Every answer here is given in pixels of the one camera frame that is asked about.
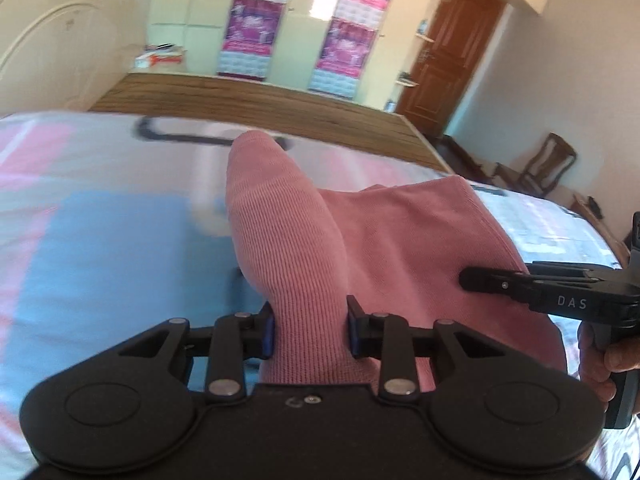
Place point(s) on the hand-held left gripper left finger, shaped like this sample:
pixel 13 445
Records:
pixel 270 334

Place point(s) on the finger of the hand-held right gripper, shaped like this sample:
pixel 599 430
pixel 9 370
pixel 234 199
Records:
pixel 492 281

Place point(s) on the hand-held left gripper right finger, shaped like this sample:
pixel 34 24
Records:
pixel 353 335

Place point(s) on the pink knit shirt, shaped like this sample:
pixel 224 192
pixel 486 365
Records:
pixel 400 240

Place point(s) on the person's right hand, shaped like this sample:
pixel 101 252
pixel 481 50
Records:
pixel 595 370

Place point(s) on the brown wooden chair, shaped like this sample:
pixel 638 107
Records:
pixel 547 162

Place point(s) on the pink and blue patterned bedsheet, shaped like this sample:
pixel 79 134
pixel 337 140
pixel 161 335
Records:
pixel 100 260

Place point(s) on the brown wooden door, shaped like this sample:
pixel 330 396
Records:
pixel 450 60

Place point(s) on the white corner shelf unit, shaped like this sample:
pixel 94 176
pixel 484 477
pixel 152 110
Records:
pixel 425 35

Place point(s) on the white and orange box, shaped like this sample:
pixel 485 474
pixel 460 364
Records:
pixel 160 57

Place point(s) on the cream wardrobe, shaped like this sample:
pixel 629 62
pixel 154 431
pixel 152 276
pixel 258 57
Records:
pixel 300 35

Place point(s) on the cream arched headboard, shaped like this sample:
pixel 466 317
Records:
pixel 50 45

